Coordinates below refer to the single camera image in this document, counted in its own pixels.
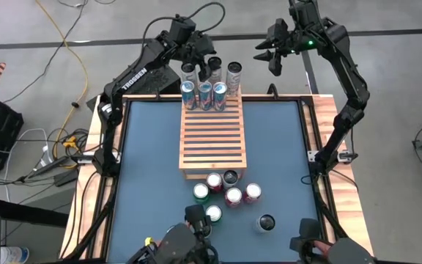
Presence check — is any red Coca-Cola can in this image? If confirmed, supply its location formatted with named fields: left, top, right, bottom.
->
left=206, top=172, right=223, bottom=194
left=225, top=186, right=244, bottom=209
left=243, top=182, right=263, bottom=205

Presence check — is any black equipment box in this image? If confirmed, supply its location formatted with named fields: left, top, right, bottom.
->
left=137, top=67, right=182, bottom=95

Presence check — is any black floor cable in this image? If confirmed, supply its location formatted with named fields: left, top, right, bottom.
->
left=1, top=0, right=89, bottom=106

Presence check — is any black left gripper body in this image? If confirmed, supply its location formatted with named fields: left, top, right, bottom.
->
left=184, top=32, right=218, bottom=64

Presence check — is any wooden slatted shelf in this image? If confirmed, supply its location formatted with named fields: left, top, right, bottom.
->
left=178, top=82, right=248, bottom=180

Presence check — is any green Sprite can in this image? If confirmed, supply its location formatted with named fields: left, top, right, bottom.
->
left=205, top=204, right=223, bottom=224
left=192, top=182, right=210, bottom=205

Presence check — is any blue table mat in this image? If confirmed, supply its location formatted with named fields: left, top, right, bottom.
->
left=106, top=99, right=327, bottom=263

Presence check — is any black power strip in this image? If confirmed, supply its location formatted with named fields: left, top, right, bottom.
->
left=22, top=155, right=71, bottom=180

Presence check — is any white plastic bottle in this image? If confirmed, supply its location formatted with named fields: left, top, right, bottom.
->
left=0, top=245, right=31, bottom=264

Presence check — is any yellow cable plug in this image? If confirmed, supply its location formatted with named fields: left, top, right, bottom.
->
left=62, top=134, right=79, bottom=150

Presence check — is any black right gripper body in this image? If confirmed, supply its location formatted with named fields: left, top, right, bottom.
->
left=267, top=17, right=297, bottom=55

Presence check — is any yellow floor cable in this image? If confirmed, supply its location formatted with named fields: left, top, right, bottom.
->
left=34, top=0, right=89, bottom=162

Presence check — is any blue silver Red Bull can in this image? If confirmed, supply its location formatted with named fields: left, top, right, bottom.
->
left=212, top=81, right=229, bottom=112
left=179, top=80, right=199, bottom=111
left=196, top=80, right=214, bottom=111

